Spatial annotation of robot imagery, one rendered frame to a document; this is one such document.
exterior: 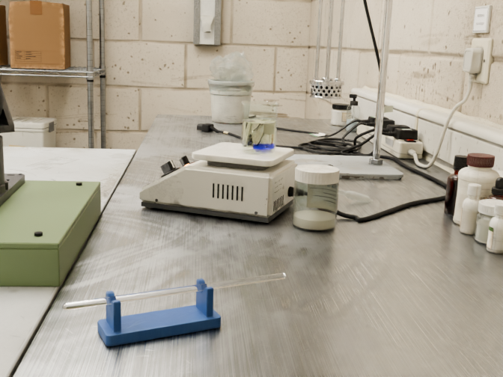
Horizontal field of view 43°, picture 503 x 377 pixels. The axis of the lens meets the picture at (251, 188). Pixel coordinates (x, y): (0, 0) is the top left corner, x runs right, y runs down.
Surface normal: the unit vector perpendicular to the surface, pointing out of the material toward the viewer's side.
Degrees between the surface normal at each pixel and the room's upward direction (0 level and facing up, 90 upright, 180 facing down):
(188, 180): 90
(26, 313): 0
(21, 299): 0
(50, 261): 90
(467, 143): 90
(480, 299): 0
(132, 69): 90
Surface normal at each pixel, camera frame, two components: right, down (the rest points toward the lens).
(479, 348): 0.04, -0.97
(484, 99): -1.00, -0.02
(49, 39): 0.18, 0.21
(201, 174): -0.33, 0.19
